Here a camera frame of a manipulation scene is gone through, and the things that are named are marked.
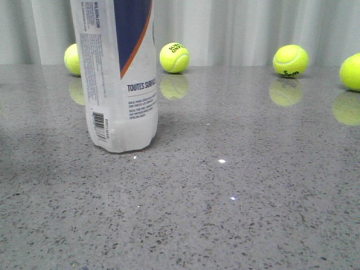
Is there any white blue tennis ball can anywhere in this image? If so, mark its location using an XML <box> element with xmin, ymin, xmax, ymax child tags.
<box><xmin>70</xmin><ymin>1</ymin><xmax>158</xmax><ymax>153</ymax></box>

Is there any yellow tennis ball centre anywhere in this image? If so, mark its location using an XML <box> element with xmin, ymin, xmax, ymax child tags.
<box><xmin>159</xmin><ymin>42</ymin><xmax>190</xmax><ymax>74</ymax></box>

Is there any yellow tennis ball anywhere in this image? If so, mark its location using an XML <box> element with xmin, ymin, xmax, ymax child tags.
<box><xmin>339</xmin><ymin>53</ymin><xmax>360</xmax><ymax>91</ymax></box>
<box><xmin>159</xmin><ymin>42</ymin><xmax>190</xmax><ymax>74</ymax></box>
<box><xmin>273</xmin><ymin>44</ymin><xmax>309</xmax><ymax>77</ymax></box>
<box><xmin>64</xmin><ymin>43</ymin><xmax>81</xmax><ymax>76</ymax></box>

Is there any yellow tennis ball far left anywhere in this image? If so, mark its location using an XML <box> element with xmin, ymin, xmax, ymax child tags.
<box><xmin>64</xmin><ymin>43</ymin><xmax>81</xmax><ymax>76</ymax></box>

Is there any yellow tennis ball far right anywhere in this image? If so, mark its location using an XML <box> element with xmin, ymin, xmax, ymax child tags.
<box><xmin>339</xmin><ymin>53</ymin><xmax>360</xmax><ymax>91</ymax></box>

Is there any pale grey curtain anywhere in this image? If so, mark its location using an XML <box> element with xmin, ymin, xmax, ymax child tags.
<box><xmin>1</xmin><ymin>1</ymin><xmax>359</xmax><ymax>66</ymax></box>

